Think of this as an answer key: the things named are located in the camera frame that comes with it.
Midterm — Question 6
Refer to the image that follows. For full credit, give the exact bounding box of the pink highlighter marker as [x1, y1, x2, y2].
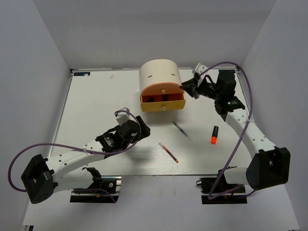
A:
[143, 95, 160, 103]

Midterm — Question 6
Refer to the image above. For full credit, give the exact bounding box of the orange highlighter marker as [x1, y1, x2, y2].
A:
[211, 126, 219, 144]

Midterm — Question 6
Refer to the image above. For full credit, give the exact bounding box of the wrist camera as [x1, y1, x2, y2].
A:
[192, 63, 207, 75]
[115, 107, 130, 126]

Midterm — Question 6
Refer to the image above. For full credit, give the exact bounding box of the orange drawer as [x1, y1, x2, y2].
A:
[141, 82, 184, 96]

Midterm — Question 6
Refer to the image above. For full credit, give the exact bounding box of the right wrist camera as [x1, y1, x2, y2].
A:
[192, 63, 207, 75]

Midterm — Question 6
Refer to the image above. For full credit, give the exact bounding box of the red gel pen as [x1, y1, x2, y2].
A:
[158, 142, 179, 163]

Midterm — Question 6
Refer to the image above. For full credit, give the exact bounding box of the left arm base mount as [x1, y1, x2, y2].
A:
[70, 176, 122, 204]

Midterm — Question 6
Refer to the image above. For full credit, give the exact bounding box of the blue table label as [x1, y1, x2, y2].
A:
[219, 69, 236, 74]
[73, 72, 90, 77]

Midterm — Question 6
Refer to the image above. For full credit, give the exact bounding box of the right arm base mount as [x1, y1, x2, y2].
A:
[196, 177, 248, 205]

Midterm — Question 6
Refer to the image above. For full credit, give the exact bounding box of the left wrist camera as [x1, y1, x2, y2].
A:
[115, 107, 130, 126]

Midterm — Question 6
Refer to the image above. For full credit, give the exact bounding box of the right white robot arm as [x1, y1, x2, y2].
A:
[180, 71, 291, 192]

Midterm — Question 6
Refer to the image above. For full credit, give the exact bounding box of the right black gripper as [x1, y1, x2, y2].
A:
[180, 77, 222, 100]

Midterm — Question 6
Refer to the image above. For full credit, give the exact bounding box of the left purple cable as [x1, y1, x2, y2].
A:
[7, 109, 141, 203]

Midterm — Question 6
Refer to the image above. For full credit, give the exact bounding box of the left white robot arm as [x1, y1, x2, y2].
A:
[21, 116, 151, 204]

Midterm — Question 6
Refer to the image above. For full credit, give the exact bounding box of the left blue table label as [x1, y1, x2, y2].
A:
[73, 72, 90, 77]

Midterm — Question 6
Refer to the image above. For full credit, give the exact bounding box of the purple cable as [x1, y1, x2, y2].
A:
[7, 109, 141, 203]
[199, 62, 260, 200]

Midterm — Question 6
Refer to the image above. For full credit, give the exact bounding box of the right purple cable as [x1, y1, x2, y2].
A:
[199, 62, 260, 200]

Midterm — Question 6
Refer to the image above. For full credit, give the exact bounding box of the cream round drawer box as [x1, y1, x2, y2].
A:
[139, 59, 181, 93]

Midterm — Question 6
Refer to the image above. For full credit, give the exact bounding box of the green gel pen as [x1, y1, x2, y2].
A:
[173, 121, 191, 141]

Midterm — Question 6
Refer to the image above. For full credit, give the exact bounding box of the right blue table label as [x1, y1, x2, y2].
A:
[219, 69, 236, 74]

